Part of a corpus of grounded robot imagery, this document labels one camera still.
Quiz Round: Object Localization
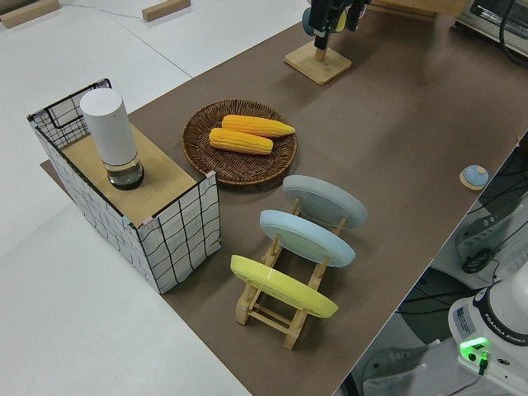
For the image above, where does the wooden mug tree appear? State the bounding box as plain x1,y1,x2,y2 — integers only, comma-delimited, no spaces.
283,35,353,87

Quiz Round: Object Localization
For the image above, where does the black floor cable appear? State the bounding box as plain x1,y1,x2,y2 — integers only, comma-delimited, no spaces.
394,280,479,321

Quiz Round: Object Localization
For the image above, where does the blue service bell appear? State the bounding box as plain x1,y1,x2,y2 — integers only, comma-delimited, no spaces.
459,164,490,191

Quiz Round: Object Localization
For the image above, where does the white cylinder bottle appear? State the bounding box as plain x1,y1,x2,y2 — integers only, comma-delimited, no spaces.
79,91,145,191

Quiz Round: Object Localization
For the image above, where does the black cable bundle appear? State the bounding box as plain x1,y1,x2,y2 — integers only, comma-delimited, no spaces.
460,248,494,275

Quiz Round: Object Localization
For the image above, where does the yellow plate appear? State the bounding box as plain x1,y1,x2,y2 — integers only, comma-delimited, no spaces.
229,254,340,319

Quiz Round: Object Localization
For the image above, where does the wooden drawer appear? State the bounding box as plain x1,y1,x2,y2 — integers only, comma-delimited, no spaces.
365,0,438,18

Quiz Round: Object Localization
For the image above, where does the round wicker basket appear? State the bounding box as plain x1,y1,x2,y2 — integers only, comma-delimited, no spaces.
181,99,299,186

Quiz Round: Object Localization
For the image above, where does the wooden block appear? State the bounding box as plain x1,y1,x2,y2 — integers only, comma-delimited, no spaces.
141,0,191,22
0,7,33,29

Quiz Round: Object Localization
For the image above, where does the silver toaster oven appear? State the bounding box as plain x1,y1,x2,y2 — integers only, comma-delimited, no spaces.
452,0,528,40

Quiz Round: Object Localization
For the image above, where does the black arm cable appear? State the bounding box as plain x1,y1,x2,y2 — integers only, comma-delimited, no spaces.
497,0,528,70

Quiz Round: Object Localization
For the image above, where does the yellow corn cob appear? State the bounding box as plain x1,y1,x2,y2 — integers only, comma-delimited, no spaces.
209,127,275,156
221,114,297,139

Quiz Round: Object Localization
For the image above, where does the grey power strip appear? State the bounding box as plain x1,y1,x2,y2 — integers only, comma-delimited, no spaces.
361,344,433,392
454,212,503,265

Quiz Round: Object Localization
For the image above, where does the brown table mat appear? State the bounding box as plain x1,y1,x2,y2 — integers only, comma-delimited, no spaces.
40,7,528,396

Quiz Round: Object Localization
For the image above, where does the blue mug yellow inside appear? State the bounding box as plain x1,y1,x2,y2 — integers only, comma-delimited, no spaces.
302,6,349,36

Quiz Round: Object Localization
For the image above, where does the grey plate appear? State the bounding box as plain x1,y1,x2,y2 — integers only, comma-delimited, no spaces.
282,174,369,231

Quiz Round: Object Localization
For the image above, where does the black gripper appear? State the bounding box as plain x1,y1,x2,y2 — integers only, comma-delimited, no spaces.
309,0,372,51

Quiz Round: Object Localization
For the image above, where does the thin grey cable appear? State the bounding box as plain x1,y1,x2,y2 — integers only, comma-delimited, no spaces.
61,0,144,20

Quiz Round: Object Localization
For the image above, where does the light blue plate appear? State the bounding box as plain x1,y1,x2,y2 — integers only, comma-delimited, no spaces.
259,209,357,269

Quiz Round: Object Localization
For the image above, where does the wooden plate rack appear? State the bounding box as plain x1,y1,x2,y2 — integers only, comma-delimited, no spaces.
234,196,347,351

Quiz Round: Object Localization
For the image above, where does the wooden cabinet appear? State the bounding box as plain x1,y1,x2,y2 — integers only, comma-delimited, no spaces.
432,0,470,18

